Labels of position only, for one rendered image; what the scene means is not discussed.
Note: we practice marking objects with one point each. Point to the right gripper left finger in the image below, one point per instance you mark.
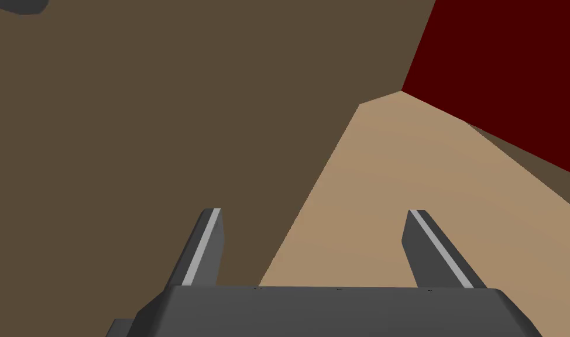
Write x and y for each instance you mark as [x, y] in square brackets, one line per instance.
[204, 252]

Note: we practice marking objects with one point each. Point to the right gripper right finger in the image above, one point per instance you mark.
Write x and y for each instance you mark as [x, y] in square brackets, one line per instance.
[435, 255]

